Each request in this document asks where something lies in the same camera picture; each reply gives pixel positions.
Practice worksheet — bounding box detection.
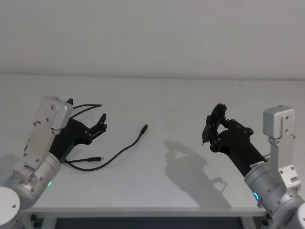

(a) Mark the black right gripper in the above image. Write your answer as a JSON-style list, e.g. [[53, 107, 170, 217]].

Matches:
[[201, 103, 267, 178]]

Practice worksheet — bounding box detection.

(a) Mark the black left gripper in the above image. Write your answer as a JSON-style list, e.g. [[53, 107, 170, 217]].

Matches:
[[49, 98, 109, 164]]

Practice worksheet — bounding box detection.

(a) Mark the thin black cable with plugs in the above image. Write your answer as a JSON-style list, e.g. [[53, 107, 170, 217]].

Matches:
[[61, 103, 150, 171]]

